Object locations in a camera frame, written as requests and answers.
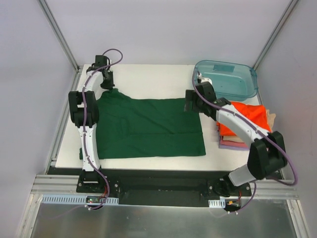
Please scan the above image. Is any green t shirt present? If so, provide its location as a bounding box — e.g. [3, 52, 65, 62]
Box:
[85, 89, 206, 160]

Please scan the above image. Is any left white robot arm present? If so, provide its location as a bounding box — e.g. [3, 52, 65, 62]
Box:
[68, 55, 114, 193]

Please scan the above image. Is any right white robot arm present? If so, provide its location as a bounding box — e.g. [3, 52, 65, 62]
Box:
[184, 82, 288, 196]

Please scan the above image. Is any teal plastic bin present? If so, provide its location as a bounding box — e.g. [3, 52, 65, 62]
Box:
[192, 60, 258, 102]

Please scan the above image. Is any pink folded t shirt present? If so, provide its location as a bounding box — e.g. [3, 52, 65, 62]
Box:
[219, 136, 248, 149]

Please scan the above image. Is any orange folded t shirt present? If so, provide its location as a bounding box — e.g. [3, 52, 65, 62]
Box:
[217, 102, 272, 136]

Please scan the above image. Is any beige folded t shirt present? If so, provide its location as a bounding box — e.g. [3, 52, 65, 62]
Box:
[222, 110, 276, 143]

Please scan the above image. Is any left aluminium frame post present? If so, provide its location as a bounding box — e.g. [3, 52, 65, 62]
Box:
[37, 0, 80, 72]

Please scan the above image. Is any aluminium frame post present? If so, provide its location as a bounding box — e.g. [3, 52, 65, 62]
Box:
[253, 0, 300, 70]
[37, 0, 80, 72]

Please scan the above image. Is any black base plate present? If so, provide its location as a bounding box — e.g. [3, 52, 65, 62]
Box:
[47, 167, 284, 208]

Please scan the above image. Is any right white cable duct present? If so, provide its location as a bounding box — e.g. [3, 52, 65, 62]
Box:
[208, 198, 226, 209]

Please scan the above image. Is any white cable duct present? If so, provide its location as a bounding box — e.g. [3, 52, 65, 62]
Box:
[42, 194, 119, 206]
[208, 198, 226, 209]

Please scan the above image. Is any front aluminium rail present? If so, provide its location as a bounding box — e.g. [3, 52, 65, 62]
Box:
[31, 175, 299, 200]

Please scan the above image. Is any right aluminium frame post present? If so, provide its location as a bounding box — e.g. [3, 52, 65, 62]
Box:
[253, 0, 300, 70]

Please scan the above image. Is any left white cable duct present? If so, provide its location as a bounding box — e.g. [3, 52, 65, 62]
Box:
[42, 194, 119, 206]

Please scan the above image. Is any left aluminium side rail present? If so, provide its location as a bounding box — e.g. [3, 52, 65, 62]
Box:
[16, 70, 84, 238]

